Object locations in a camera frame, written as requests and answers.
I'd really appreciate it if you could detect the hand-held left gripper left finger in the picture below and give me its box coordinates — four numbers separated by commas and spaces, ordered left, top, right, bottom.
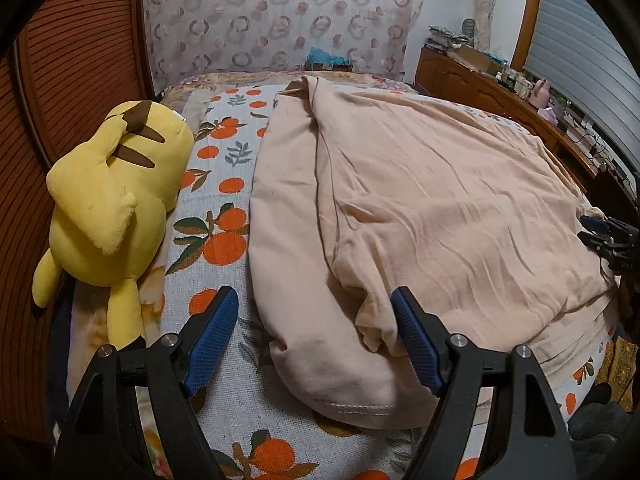
52, 286, 240, 480

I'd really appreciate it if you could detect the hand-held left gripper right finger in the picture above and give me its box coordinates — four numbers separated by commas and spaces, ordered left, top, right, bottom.
390, 286, 578, 480

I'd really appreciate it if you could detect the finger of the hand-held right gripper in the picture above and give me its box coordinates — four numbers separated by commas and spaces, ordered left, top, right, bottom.
579, 214, 610, 234
576, 230, 610, 253

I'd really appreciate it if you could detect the beige printed t-shirt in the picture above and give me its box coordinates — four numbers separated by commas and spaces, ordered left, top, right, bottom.
248, 75, 619, 430

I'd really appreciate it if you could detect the stack of folded clothes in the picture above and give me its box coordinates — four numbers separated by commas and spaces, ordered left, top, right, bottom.
425, 24, 474, 52

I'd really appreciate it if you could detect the orange fruit print bedsheet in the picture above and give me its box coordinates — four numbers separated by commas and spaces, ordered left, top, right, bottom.
64, 82, 617, 480

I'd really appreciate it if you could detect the yellow patterned cloth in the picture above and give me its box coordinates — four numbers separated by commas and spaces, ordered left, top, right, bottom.
599, 334, 640, 402

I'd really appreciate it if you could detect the grey window blind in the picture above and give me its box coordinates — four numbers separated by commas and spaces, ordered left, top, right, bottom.
522, 0, 640, 162

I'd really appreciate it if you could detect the row of small bottles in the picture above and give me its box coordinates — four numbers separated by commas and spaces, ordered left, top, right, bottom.
495, 62, 536, 99

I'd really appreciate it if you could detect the dark cloth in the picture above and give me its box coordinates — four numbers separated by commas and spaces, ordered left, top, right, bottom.
569, 382, 640, 463

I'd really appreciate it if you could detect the yellow plush toy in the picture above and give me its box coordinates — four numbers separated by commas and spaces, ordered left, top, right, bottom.
32, 100, 196, 354

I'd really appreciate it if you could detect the wooden sideboard cabinet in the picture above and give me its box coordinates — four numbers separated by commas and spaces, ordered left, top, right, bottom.
415, 47, 627, 212

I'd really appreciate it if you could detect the flat open cardboard box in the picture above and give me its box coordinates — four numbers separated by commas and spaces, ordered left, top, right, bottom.
447, 45, 506, 77

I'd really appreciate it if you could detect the tied beige window curtain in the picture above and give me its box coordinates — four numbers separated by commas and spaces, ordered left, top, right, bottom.
469, 0, 507, 52

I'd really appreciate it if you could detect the small cardboard box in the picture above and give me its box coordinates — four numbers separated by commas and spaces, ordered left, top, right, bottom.
304, 58, 354, 73

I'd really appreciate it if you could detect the blue crumpled bag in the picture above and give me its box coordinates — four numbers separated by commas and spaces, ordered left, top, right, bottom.
305, 46, 352, 65

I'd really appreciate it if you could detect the brown slatted wooden wardrobe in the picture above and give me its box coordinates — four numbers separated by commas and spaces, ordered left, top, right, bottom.
0, 0, 157, 442

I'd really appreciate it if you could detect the pink circle pattern curtain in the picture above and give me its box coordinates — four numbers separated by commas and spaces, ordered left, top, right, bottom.
142, 0, 431, 82

